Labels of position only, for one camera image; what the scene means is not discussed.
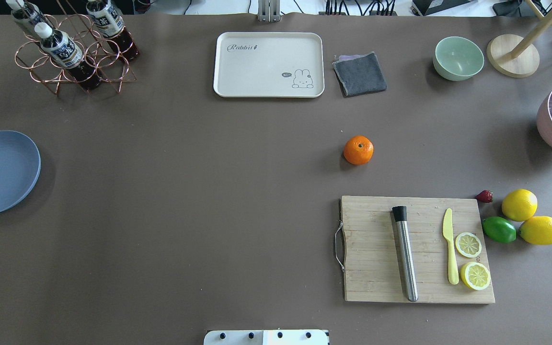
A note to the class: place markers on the yellow lemon lower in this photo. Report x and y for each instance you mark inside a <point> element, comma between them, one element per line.
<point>537,230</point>

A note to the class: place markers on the copper wire bottle rack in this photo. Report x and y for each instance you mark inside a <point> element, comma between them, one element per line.
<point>79,26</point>

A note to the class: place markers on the green lime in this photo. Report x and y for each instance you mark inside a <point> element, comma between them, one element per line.
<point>499,229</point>

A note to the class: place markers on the lemon slice upper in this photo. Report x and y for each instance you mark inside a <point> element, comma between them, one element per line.
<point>468,245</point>

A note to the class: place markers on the yellow lemon upper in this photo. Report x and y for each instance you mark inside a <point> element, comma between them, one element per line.
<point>519,205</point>

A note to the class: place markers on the tea bottle right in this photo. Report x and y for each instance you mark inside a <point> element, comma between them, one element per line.
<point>110,24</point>

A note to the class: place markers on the yellow plastic knife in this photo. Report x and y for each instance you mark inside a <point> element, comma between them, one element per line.
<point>447,232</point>

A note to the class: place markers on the wooden cutting board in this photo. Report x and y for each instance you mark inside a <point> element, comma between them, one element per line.
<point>372,268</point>

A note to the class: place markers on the green ceramic bowl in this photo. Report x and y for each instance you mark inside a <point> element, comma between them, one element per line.
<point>457,58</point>

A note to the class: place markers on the lemon half lower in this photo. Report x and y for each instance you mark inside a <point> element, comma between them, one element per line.
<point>475,276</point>

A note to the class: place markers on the grey folded cloth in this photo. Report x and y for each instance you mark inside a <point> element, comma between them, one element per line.
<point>359,74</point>

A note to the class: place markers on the blue round plate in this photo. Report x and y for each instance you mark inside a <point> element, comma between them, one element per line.
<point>20,165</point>

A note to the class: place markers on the yellow lemon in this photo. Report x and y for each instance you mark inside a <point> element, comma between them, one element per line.
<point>537,230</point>
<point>519,205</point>

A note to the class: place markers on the tea bottle front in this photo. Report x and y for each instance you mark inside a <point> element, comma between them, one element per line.
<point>65,52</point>

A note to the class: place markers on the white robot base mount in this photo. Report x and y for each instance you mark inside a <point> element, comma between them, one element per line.
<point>268,337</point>

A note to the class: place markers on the red strawberry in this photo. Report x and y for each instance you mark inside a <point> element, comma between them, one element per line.
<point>486,196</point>

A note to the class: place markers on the steel muddler black tip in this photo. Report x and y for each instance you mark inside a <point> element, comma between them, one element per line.
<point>406,253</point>

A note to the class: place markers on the wooden cup stand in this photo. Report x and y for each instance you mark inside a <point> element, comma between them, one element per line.
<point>516,56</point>

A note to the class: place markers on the orange mandarin fruit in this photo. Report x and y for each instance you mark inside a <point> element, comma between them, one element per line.
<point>358,150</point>

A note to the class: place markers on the cream rabbit tray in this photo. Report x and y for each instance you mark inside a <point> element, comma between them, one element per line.
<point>269,65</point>

